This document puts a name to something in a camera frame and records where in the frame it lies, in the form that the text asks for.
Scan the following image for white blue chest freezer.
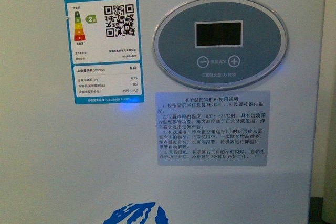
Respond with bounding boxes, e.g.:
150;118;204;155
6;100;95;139
1;0;325;223

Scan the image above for grey instruction sticker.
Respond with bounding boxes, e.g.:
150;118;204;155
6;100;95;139
155;91;270;167

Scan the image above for oval temperature control panel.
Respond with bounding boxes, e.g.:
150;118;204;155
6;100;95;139
153;0;288;91

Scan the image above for blue energy label sticker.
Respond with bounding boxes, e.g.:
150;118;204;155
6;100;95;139
64;0;144;104

